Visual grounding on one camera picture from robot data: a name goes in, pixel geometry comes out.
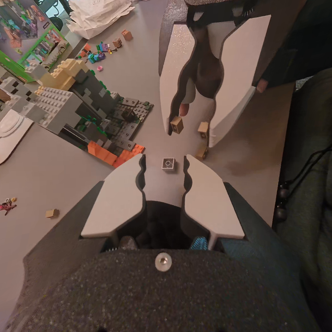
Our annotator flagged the grey desk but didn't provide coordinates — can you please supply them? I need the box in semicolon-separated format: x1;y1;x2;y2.
0;0;296;322

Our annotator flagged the person's right forearm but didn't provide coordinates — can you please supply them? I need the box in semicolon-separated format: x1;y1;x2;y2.
258;0;318;90

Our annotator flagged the person's green sweatshirt torso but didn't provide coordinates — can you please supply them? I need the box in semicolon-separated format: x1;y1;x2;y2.
272;66;332;332

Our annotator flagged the green toy set box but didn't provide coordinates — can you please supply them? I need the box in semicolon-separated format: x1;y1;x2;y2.
0;0;70;83

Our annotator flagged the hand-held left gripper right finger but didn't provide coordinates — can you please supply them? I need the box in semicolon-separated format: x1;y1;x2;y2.
182;154;245;239

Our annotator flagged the pale toy brick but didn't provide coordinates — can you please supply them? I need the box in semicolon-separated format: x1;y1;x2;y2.
161;157;176;173

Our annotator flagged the white paper bag pile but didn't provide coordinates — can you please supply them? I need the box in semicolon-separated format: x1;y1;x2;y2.
68;0;136;39

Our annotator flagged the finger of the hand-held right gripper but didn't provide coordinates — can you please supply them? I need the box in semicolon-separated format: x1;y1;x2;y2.
207;14;272;148
159;24;196;136

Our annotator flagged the black cord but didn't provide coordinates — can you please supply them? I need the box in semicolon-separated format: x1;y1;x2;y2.
275;145;332;223

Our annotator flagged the heap of colourful toy pieces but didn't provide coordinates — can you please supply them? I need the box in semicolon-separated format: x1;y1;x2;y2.
77;42;118;65

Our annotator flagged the toy brick building model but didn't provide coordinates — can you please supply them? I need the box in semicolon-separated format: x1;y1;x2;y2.
0;58;154;167

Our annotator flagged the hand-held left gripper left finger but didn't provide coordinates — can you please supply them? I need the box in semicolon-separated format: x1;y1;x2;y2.
80;154;147;238

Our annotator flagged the person's right hand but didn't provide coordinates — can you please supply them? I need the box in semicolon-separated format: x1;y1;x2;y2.
179;26;269;118

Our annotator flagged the white rounded board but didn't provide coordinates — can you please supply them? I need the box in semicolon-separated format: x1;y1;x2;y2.
0;109;34;164

